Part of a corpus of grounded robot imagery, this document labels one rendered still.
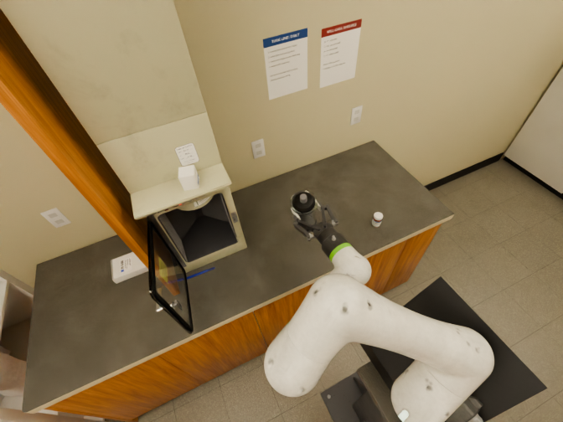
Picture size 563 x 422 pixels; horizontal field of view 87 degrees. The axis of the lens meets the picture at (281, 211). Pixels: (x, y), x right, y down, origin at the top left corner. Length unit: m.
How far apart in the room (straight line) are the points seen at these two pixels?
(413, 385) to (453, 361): 0.15
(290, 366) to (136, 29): 0.80
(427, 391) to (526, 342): 1.85
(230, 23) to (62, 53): 0.68
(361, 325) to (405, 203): 1.20
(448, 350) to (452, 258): 2.03
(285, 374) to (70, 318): 1.22
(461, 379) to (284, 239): 0.94
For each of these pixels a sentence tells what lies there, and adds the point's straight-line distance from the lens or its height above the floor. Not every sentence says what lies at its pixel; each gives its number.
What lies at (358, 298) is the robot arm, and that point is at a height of 1.67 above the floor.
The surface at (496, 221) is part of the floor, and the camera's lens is 3.20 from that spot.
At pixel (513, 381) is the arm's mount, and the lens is 1.12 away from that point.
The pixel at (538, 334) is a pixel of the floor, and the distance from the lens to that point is 2.78.
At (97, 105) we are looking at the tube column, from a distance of 0.92.
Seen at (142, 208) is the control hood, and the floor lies 1.51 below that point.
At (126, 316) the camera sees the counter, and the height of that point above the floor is 0.94.
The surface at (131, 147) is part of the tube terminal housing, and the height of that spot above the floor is 1.67.
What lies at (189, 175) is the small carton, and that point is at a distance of 0.97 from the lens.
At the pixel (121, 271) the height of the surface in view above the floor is 0.98.
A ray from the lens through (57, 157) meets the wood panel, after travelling 0.90.
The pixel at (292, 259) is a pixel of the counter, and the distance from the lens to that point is 1.44.
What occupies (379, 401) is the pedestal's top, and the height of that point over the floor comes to 0.94.
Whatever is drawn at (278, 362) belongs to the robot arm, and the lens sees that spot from 0.65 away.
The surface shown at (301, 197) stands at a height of 1.33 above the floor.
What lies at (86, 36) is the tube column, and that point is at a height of 1.96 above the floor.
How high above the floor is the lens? 2.19
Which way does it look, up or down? 51 degrees down
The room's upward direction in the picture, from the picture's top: 6 degrees counter-clockwise
